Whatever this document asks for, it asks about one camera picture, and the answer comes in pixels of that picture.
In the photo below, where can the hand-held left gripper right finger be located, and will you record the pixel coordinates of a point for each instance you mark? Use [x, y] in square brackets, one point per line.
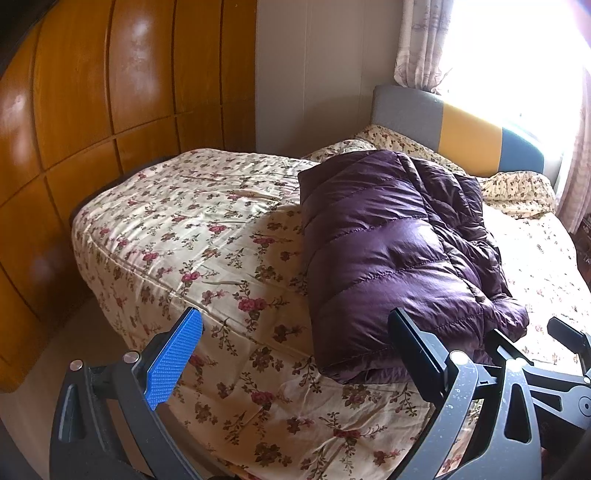
[415, 341]

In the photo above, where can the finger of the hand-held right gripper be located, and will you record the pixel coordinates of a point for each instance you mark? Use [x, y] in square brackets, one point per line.
[505, 344]
[570, 339]

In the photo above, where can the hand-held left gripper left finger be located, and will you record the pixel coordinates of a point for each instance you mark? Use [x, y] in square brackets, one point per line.
[178, 355]

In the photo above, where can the purple down jacket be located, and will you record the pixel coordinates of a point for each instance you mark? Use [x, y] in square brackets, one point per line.
[383, 244]

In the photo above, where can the large-flower cream quilt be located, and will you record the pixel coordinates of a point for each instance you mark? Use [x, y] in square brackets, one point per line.
[184, 230]

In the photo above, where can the pale patterned curtain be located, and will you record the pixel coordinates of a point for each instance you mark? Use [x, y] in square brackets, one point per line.
[577, 184]
[420, 46]

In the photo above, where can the grey yellow teal headboard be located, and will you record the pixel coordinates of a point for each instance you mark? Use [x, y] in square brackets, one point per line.
[471, 134]

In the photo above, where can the glossy wooden wardrobe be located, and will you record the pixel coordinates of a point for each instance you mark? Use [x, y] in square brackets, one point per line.
[92, 92]

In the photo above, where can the window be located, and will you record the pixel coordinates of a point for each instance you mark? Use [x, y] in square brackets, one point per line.
[508, 55]

